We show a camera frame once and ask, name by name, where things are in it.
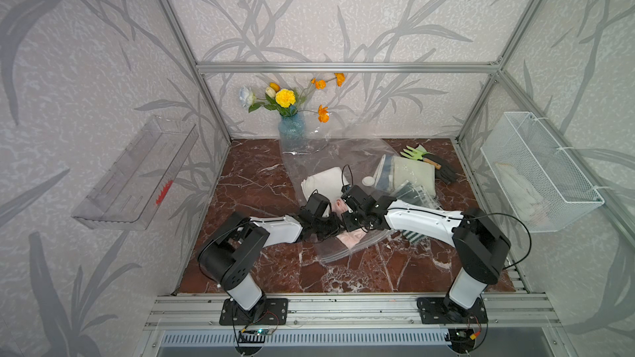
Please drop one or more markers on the clear plastic vacuum bag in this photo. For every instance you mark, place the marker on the clear plastic vacuum bag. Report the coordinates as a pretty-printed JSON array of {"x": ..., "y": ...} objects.
[{"x": 325, "y": 166}]

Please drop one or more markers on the right circuit board with wires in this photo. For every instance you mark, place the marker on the right circuit board with wires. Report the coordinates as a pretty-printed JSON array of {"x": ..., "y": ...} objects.
[{"x": 464, "y": 341}]

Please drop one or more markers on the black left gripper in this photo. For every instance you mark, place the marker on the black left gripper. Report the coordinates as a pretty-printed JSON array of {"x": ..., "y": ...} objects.
[{"x": 334, "y": 227}]

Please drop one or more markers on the aluminium frame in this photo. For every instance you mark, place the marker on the aluminium frame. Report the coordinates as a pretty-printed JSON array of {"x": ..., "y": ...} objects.
[{"x": 451, "y": 68}]

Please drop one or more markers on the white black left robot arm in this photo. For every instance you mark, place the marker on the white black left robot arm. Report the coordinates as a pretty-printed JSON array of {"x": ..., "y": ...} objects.
[{"x": 230, "y": 254}]

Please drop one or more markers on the left circuit board with wires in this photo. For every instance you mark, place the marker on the left circuit board with wires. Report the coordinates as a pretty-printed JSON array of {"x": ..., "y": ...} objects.
[{"x": 254, "y": 336}]

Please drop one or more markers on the cream folded towel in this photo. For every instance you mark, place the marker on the cream folded towel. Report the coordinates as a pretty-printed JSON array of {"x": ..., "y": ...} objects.
[{"x": 418, "y": 173}]

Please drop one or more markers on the artificial flower bouquet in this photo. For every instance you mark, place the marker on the artificial flower bouquet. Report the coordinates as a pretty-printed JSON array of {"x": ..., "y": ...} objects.
[{"x": 290, "y": 102}]

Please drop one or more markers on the white wire mesh basket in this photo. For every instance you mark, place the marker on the white wire mesh basket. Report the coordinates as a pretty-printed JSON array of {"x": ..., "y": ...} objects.
[{"x": 522, "y": 140}]

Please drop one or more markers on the blue white striped towel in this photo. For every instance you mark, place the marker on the blue white striped towel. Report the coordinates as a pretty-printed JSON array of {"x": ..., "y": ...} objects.
[{"x": 384, "y": 174}]

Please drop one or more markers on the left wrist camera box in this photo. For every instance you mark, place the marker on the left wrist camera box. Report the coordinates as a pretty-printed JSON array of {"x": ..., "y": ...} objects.
[{"x": 317, "y": 206}]

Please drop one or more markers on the clear plastic wall shelf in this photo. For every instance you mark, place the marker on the clear plastic wall shelf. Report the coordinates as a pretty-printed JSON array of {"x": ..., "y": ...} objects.
[{"x": 128, "y": 196}]

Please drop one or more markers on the pink fluffy towel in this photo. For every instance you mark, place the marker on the pink fluffy towel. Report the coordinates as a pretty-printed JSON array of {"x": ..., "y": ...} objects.
[{"x": 350, "y": 239}]

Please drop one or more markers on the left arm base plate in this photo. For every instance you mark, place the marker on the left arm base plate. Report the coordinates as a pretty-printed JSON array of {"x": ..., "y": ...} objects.
[{"x": 267, "y": 311}]

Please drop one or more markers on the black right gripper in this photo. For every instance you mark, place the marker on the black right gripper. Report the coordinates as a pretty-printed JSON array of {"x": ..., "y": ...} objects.
[{"x": 346, "y": 221}]

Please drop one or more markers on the green garden fork wooden handle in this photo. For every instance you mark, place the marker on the green garden fork wooden handle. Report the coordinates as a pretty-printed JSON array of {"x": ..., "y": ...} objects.
[{"x": 418, "y": 155}]

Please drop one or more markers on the blue glass vase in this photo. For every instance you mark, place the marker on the blue glass vase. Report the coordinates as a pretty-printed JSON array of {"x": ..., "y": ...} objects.
[{"x": 292, "y": 132}]

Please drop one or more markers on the white cloth in basket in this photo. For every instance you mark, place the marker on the white cloth in basket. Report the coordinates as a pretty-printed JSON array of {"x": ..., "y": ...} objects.
[{"x": 523, "y": 197}]

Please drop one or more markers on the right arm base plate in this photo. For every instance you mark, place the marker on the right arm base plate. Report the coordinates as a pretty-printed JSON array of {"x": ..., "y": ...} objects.
[{"x": 443, "y": 311}]

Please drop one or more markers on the white vacuum bag valve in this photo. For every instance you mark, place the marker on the white vacuum bag valve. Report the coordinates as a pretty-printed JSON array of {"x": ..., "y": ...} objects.
[{"x": 368, "y": 181}]

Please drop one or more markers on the circuit board with wires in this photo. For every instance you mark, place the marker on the circuit board with wires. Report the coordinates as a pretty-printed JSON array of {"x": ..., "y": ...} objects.
[
  {"x": 254, "y": 336},
  {"x": 464, "y": 341}
]

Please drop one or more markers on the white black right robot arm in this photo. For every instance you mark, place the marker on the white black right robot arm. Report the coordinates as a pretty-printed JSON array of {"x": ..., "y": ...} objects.
[{"x": 481, "y": 246}]

